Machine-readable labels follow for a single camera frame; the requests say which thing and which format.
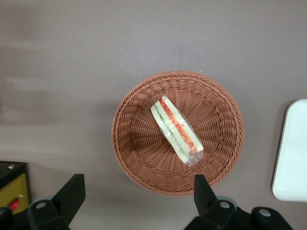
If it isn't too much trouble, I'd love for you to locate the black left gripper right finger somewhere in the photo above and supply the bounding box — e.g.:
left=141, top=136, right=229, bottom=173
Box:
left=184, top=174, right=241, bottom=230

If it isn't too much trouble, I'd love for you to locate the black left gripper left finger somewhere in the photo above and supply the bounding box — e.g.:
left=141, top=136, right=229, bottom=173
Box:
left=27, top=173, right=86, bottom=230

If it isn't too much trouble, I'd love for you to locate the triangle sandwich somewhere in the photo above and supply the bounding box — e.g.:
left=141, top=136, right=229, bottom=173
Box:
left=150, top=95, right=204, bottom=168

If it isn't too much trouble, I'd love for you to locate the brown round wicker basket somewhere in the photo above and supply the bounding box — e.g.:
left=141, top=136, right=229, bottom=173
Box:
left=111, top=70, right=245, bottom=197

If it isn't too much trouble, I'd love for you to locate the cream plastic tray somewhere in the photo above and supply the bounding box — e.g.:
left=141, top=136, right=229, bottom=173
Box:
left=272, top=99, right=307, bottom=202

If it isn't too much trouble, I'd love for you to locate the black yellow food warmer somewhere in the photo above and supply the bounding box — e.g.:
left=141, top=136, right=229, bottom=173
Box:
left=0, top=161, right=31, bottom=215

